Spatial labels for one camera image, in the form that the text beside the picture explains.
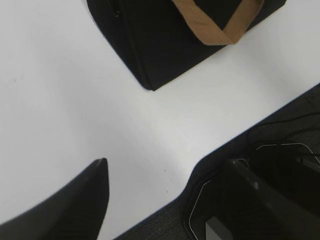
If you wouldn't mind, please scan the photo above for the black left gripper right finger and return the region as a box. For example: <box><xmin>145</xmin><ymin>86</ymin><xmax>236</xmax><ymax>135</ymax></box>
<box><xmin>222</xmin><ymin>159</ymin><xmax>320</xmax><ymax>240</ymax></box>

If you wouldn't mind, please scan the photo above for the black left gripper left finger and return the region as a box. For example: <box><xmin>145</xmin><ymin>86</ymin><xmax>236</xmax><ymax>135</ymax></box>
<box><xmin>0</xmin><ymin>158</ymin><xmax>110</xmax><ymax>240</ymax></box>

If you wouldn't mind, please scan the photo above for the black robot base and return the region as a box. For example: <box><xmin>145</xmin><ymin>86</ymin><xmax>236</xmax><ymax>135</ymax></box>
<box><xmin>183</xmin><ymin>142</ymin><xmax>320</xmax><ymax>240</ymax></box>

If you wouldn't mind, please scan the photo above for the black canvas tote bag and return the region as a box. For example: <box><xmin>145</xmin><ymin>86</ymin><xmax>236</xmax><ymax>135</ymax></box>
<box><xmin>87</xmin><ymin>0</ymin><xmax>285</xmax><ymax>91</ymax></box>

